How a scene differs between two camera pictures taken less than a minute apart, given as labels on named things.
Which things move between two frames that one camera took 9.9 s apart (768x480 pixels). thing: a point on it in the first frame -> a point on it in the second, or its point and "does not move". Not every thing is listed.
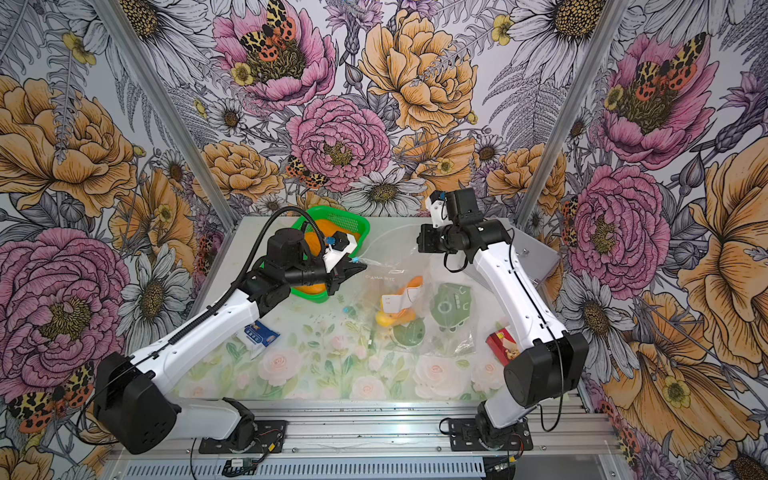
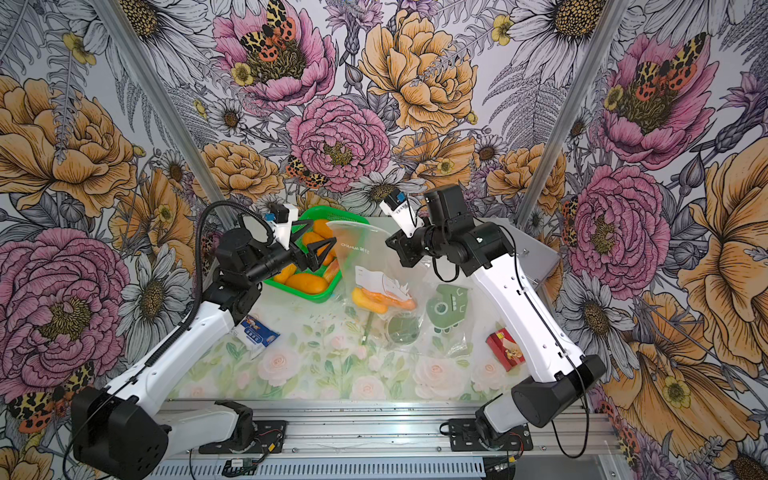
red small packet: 503,346 does not move
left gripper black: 353,267 -> 316,261
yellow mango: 383,319 -> 360,298
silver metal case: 536,257 does not move
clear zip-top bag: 399,298 does not move
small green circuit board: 237,466 does not move
